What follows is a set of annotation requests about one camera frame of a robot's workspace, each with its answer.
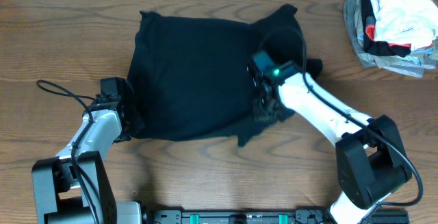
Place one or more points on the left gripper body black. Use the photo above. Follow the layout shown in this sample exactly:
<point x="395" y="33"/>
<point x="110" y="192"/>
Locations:
<point x="129" y="131"/>

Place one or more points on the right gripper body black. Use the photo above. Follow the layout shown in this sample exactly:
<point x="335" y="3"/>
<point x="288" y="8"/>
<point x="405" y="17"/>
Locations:
<point x="263" y="109"/>

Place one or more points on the black t-shirt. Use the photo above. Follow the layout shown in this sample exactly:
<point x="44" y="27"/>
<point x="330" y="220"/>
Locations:
<point x="189" y="75"/>

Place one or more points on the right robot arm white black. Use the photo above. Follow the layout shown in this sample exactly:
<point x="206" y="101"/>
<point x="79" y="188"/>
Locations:
<point x="371" y="160"/>

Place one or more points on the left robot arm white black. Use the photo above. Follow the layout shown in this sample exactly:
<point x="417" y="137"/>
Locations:
<point x="73" y="186"/>

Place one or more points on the pile of clothes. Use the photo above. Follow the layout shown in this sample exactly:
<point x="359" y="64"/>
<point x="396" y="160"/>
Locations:
<point x="395" y="35"/>

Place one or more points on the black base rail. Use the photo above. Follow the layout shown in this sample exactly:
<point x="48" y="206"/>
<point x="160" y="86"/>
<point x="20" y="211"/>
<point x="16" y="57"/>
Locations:
<point x="273" y="217"/>

